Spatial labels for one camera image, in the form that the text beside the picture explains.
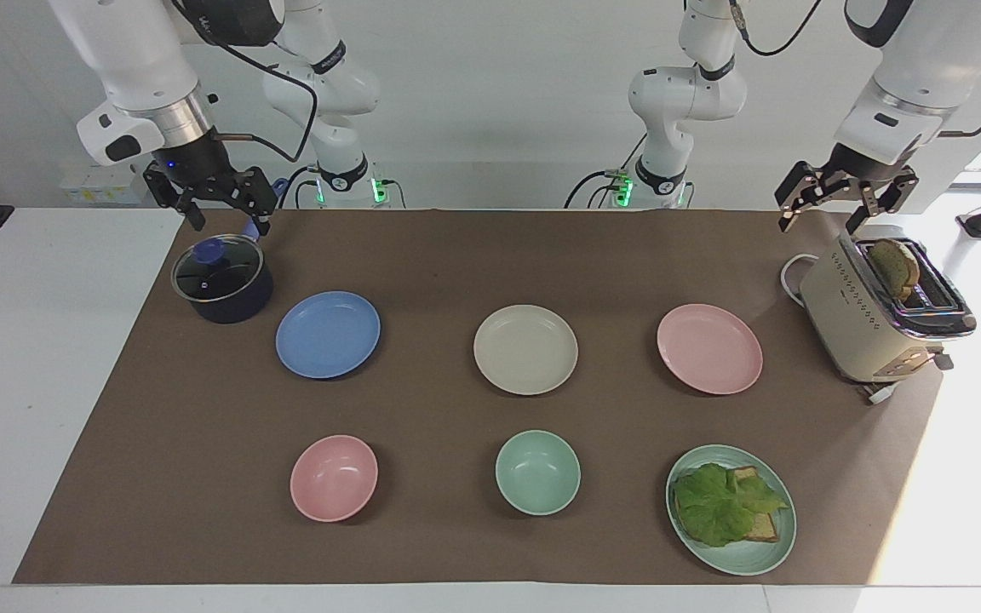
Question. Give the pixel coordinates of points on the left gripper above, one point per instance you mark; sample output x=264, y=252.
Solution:
x=861, y=169

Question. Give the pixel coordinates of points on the pink plate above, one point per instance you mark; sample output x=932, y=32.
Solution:
x=709, y=348

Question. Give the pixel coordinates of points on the cream toaster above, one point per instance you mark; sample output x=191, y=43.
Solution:
x=848, y=323

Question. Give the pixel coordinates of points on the pink bowl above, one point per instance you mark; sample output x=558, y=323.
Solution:
x=334, y=478

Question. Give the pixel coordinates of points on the beige plate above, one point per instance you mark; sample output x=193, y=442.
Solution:
x=525, y=349

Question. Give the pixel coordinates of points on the dark blue pot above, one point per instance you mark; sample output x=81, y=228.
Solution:
x=239, y=302

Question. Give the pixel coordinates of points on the glass lid with blue knob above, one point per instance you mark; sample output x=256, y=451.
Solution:
x=216, y=268

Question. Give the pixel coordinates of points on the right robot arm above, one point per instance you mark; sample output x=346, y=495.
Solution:
x=141, y=51

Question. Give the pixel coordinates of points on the green bowl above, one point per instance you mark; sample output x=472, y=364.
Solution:
x=537, y=472

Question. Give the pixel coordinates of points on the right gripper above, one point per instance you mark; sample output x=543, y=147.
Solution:
x=197, y=166

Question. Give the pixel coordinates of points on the bread slice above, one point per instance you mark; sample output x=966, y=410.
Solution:
x=895, y=266

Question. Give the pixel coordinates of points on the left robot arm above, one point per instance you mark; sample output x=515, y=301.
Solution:
x=925, y=60

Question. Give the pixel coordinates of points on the toast slice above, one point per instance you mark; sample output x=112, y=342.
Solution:
x=765, y=529

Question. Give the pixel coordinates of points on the green plate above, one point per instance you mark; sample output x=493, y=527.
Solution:
x=754, y=558

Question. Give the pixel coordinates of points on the green lettuce leaf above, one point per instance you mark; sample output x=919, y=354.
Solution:
x=716, y=502

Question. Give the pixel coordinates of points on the blue plate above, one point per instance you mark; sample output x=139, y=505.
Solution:
x=328, y=334

